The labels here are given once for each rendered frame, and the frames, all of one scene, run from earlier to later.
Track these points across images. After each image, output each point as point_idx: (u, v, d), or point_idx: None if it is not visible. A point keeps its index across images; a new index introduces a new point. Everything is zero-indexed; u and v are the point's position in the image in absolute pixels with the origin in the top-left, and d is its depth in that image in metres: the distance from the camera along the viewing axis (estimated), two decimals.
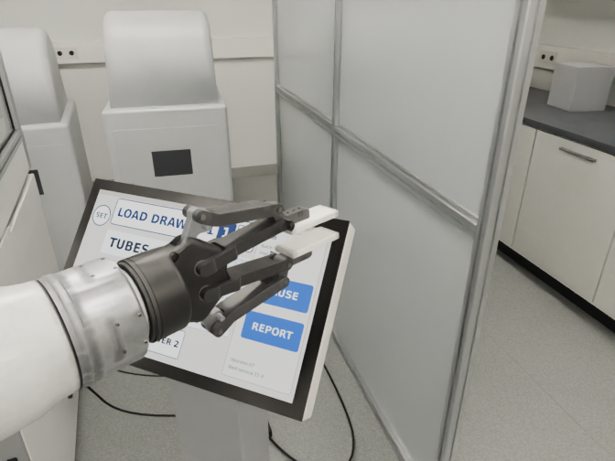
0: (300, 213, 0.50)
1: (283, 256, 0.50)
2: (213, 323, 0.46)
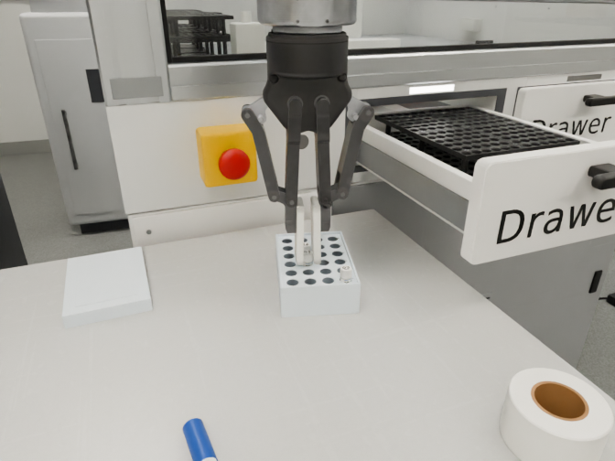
0: (328, 220, 0.51)
1: (296, 199, 0.50)
2: (253, 112, 0.45)
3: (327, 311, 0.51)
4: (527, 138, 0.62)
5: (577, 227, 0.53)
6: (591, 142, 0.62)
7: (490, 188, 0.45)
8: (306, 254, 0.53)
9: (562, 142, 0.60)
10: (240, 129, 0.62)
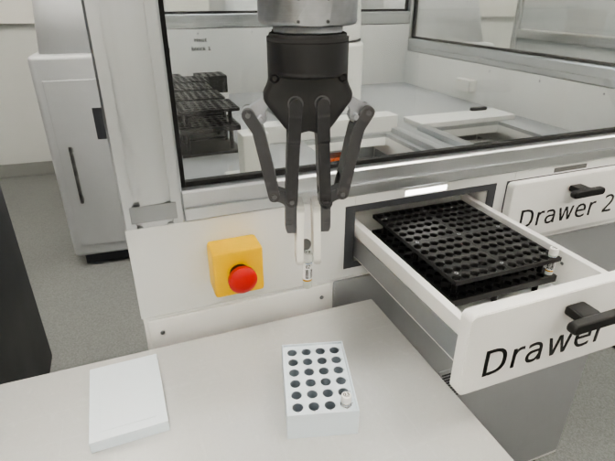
0: (328, 220, 0.51)
1: (296, 199, 0.50)
2: (254, 112, 0.45)
3: (329, 433, 0.56)
4: (513, 252, 0.67)
5: (556, 353, 0.58)
6: (573, 256, 0.68)
7: (475, 336, 0.51)
8: (550, 248, 0.66)
9: (544, 259, 0.66)
10: (248, 245, 0.67)
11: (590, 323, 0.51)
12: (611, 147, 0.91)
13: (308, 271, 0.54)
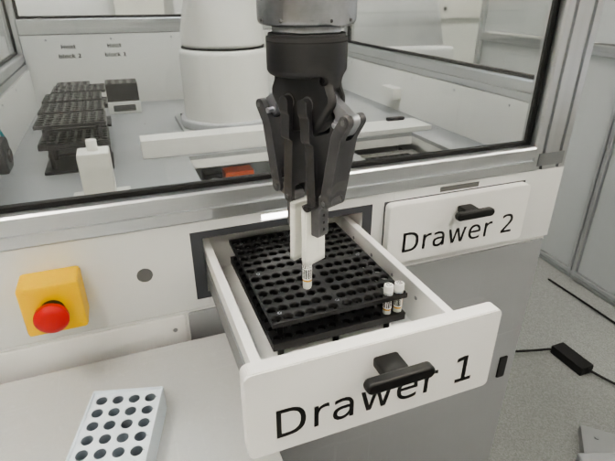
0: (317, 227, 0.50)
1: (298, 196, 0.51)
2: (268, 102, 0.49)
3: None
4: (357, 287, 0.61)
5: (376, 407, 0.51)
6: (423, 291, 0.61)
7: (253, 396, 0.44)
8: (394, 283, 0.59)
9: (387, 295, 0.59)
10: (61, 280, 0.60)
11: (388, 380, 0.45)
12: (507, 164, 0.85)
13: None
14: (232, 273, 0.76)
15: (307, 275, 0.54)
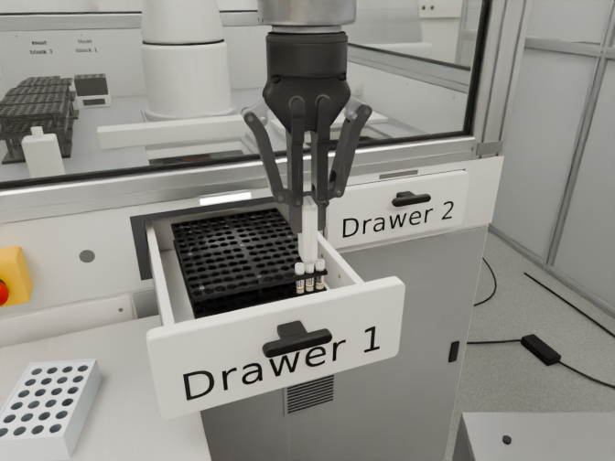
0: (291, 218, 0.52)
1: (313, 197, 0.51)
2: (354, 107, 0.48)
3: (37, 459, 0.53)
4: (281, 265, 0.64)
5: (285, 374, 0.55)
6: (344, 269, 0.65)
7: (158, 359, 0.47)
8: None
9: (307, 273, 0.62)
10: (1, 258, 0.64)
11: (285, 345, 0.48)
12: (446, 153, 0.88)
13: (307, 278, 0.63)
14: (177, 255, 0.80)
15: (299, 284, 0.63)
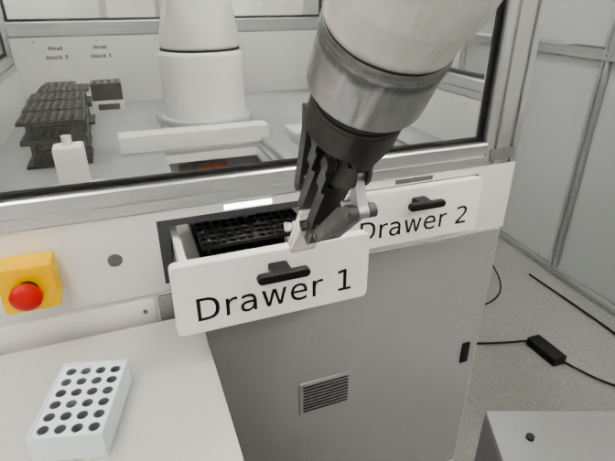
0: None
1: None
2: (363, 203, 0.39)
3: (76, 455, 0.55)
4: (273, 225, 0.79)
5: (275, 305, 0.70)
6: None
7: (178, 285, 0.62)
8: None
9: None
10: (35, 262, 0.66)
11: (274, 275, 0.63)
12: (459, 158, 0.90)
13: None
14: (187, 223, 0.95)
15: (287, 240, 0.78)
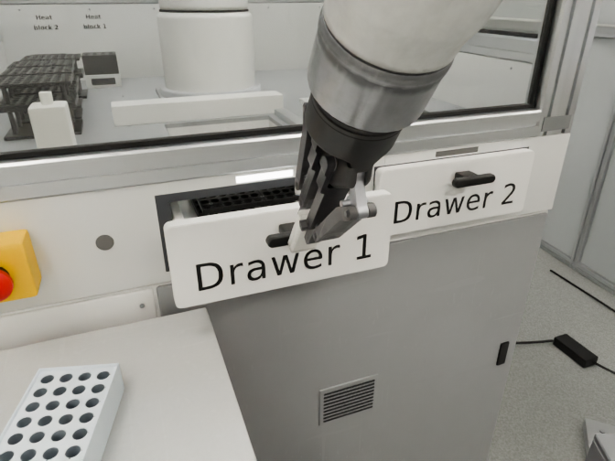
0: None
1: None
2: (362, 203, 0.39)
3: None
4: (282, 188, 0.71)
5: (286, 273, 0.61)
6: None
7: (175, 248, 0.54)
8: None
9: None
10: (4, 242, 0.53)
11: (285, 236, 0.55)
12: (509, 128, 0.77)
13: None
14: None
15: None
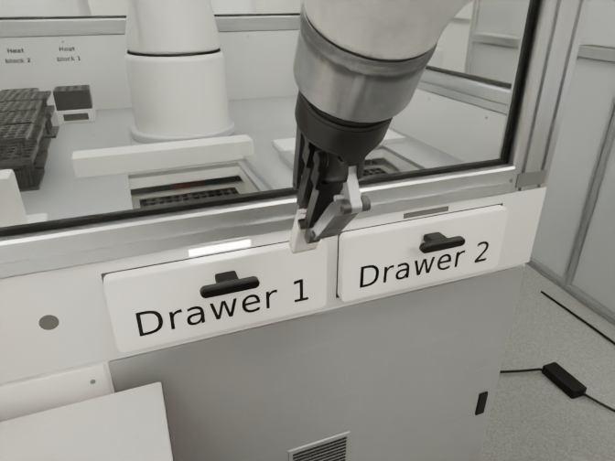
0: None
1: None
2: (357, 197, 0.39)
3: None
4: None
5: (225, 317, 0.65)
6: None
7: (113, 298, 0.58)
8: None
9: None
10: None
11: (218, 287, 0.58)
12: (481, 186, 0.75)
13: None
14: None
15: None
